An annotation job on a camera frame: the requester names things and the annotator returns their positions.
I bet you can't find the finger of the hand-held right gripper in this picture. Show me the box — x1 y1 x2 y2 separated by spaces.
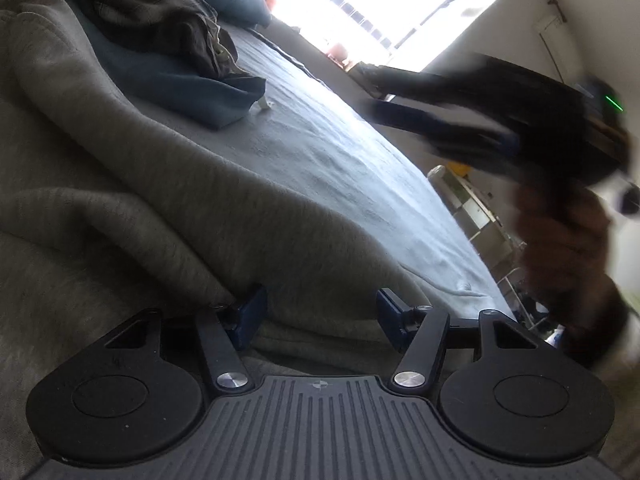
349 61 501 113
367 99 523 163

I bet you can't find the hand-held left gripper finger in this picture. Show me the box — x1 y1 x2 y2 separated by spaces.
376 287 547 395

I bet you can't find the grey sweatshirt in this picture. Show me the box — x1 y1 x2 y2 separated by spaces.
0 0 517 466

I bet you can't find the person's right hand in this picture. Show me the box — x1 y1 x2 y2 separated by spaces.
514 180 632 367

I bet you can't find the bright window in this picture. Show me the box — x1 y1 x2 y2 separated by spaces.
245 0 516 74

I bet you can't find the blue-grey bed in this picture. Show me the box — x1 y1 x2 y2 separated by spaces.
220 16 516 311

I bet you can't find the white shelf unit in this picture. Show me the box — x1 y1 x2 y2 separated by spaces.
427 164 527 306

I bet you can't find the teal garment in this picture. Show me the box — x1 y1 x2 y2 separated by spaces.
65 0 267 132

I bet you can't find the dark plaid shirt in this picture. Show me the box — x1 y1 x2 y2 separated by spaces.
0 0 239 79

